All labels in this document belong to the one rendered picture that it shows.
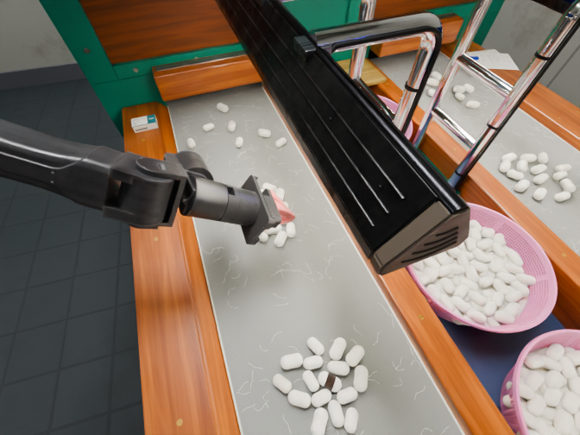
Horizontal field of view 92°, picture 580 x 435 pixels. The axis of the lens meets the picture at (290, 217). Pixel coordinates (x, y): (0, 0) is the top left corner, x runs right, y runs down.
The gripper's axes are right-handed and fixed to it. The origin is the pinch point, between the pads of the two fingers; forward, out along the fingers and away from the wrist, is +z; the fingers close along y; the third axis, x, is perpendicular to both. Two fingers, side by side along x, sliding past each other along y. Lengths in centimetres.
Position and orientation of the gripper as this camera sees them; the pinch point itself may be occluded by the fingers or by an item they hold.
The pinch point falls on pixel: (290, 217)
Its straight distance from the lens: 51.6
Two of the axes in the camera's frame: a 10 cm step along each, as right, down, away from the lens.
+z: 7.2, 1.6, 6.7
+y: -3.4, -7.7, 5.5
